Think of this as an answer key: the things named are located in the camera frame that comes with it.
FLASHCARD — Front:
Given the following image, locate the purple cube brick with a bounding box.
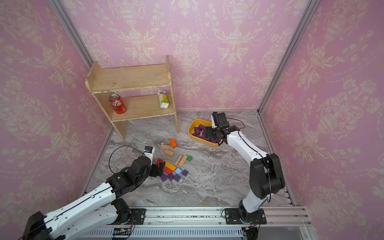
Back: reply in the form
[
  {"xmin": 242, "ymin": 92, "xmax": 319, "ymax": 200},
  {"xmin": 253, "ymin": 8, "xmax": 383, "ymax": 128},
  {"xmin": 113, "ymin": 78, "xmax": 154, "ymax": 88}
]
[
  {"xmin": 182, "ymin": 170, "xmax": 189, "ymax": 177},
  {"xmin": 173, "ymin": 175, "xmax": 181, "ymax": 183}
]

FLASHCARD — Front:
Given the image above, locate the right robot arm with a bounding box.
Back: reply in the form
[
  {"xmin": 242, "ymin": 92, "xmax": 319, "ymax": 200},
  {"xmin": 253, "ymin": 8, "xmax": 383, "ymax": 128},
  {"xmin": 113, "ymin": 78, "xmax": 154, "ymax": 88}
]
[{"xmin": 206, "ymin": 112, "xmax": 285, "ymax": 223}]

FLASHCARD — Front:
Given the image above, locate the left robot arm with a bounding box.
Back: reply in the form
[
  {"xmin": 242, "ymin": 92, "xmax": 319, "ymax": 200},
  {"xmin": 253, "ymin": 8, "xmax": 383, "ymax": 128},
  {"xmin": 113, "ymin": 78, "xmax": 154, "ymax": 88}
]
[{"xmin": 21, "ymin": 156, "xmax": 166, "ymax": 240}]

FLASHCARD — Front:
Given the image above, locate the yellow plastic storage bin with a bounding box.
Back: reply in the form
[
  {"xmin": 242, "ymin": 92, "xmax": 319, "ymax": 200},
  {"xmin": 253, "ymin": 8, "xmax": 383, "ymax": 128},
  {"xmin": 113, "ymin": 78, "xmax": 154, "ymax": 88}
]
[{"xmin": 188, "ymin": 119, "xmax": 223, "ymax": 148}]

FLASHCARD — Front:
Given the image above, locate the red flat wooden brick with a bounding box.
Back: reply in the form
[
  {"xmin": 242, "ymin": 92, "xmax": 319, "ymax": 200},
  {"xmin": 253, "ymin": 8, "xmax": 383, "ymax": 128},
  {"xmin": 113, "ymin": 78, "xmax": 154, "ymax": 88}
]
[{"xmin": 164, "ymin": 167, "xmax": 173, "ymax": 175}]

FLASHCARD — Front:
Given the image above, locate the yellow wooden brick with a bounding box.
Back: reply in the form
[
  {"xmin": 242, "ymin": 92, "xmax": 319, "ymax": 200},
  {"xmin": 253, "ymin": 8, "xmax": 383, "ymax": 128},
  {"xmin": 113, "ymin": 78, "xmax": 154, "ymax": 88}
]
[{"xmin": 165, "ymin": 162, "xmax": 177, "ymax": 171}]

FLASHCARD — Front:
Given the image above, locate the natural wood long brick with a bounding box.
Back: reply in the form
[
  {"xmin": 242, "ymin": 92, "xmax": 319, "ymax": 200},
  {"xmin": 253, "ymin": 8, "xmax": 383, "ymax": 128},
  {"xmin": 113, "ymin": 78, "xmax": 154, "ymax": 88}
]
[
  {"xmin": 175, "ymin": 155, "xmax": 183, "ymax": 166},
  {"xmin": 178, "ymin": 156, "xmax": 188, "ymax": 167}
]

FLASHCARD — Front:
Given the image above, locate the light blue wooden brick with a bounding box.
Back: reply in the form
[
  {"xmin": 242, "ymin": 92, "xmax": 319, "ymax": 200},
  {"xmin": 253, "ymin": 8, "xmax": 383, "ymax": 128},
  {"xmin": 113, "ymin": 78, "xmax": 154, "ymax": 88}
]
[{"xmin": 175, "ymin": 168, "xmax": 182, "ymax": 176}]

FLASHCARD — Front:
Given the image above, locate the natural wood flat brick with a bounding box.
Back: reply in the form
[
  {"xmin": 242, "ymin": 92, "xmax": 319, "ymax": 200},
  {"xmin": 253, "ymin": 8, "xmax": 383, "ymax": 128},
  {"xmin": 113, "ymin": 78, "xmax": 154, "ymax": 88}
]
[{"xmin": 164, "ymin": 149, "xmax": 175, "ymax": 158}]

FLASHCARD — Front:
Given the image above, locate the orange wooden brick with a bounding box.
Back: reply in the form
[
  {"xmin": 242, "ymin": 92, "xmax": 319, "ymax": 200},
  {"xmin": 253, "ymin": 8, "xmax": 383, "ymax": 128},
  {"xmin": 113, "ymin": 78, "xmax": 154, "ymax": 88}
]
[{"xmin": 170, "ymin": 139, "xmax": 178, "ymax": 149}]

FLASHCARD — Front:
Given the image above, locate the white green juice carton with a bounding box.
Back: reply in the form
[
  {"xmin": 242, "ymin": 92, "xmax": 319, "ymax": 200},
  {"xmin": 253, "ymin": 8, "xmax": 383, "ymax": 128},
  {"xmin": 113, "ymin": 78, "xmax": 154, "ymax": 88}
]
[{"xmin": 158, "ymin": 90, "xmax": 170, "ymax": 109}]

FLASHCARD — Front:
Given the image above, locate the red cola can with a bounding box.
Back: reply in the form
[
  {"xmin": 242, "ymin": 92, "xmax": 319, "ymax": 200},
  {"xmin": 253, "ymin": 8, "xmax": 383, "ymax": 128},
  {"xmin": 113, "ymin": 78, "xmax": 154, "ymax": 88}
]
[{"xmin": 109, "ymin": 94, "xmax": 127, "ymax": 114}]

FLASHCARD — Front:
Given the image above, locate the wooden two-tier shelf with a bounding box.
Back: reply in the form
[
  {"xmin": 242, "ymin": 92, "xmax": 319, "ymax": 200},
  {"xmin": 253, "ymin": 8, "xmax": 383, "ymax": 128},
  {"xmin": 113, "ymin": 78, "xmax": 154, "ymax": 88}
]
[{"xmin": 85, "ymin": 56, "xmax": 180, "ymax": 140}]

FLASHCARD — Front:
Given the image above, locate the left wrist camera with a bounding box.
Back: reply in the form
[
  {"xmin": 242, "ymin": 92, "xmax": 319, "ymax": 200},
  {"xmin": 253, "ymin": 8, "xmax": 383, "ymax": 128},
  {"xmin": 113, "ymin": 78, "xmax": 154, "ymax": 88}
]
[{"xmin": 144, "ymin": 146, "xmax": 154, "ymax": 163}]

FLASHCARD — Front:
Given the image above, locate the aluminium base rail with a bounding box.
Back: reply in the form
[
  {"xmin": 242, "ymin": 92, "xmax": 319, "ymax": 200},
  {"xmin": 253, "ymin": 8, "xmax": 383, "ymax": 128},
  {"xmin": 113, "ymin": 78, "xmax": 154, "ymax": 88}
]
[{"xmin": 53, "ymin": 205, "xmax": 316, "ymax": 240}]

